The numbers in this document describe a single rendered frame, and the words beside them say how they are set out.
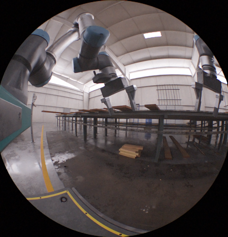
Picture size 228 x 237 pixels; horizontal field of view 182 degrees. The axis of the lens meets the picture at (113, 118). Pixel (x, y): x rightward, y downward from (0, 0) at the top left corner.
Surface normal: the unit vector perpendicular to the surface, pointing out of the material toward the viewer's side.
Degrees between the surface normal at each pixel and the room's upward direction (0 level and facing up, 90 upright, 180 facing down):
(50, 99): 88
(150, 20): 172
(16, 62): 89
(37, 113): 89
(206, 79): 113
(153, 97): 90
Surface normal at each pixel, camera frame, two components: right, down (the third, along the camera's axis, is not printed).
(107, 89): -0.61, 0.36
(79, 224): 0.04, -1.00
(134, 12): -0.02, 1.00
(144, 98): -0.58, -0.04
